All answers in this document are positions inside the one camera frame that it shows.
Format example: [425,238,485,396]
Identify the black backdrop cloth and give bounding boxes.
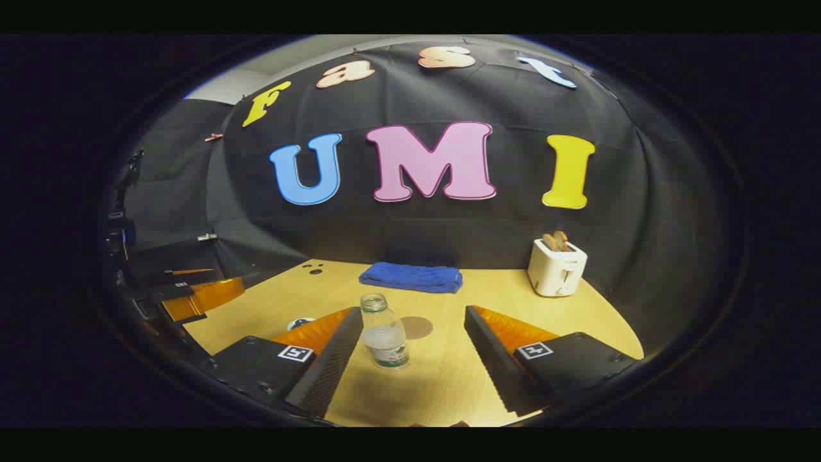
[122,40,714,360]

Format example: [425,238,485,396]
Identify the clear plastic water bottle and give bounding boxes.
[359,293,411,370]

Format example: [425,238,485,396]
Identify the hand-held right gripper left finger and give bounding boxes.
[199,307,365,419]

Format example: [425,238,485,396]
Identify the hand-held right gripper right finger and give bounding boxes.
[463,305,639,417]

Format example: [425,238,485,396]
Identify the round tan coaster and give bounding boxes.
[401,316,435,341]

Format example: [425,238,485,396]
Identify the blue folded towel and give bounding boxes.
[358,261,464,295]

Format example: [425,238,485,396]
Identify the white toaster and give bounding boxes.
[527,239,588,298]

